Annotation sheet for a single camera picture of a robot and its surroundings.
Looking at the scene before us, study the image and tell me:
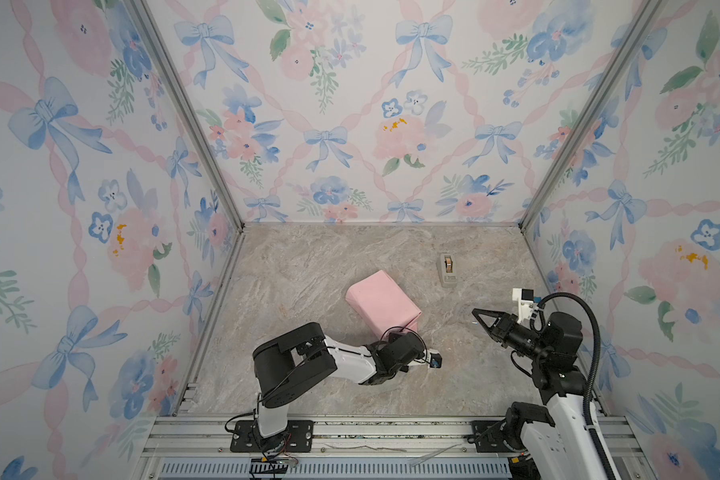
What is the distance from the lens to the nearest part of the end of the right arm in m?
0.65

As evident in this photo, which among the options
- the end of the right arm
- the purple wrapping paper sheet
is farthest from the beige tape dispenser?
the end of the right arm

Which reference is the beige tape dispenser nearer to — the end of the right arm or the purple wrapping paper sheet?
the purple wrapping paper sheet

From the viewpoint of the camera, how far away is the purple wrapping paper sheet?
90 centimetres

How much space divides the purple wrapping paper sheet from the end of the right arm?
0.81 ft
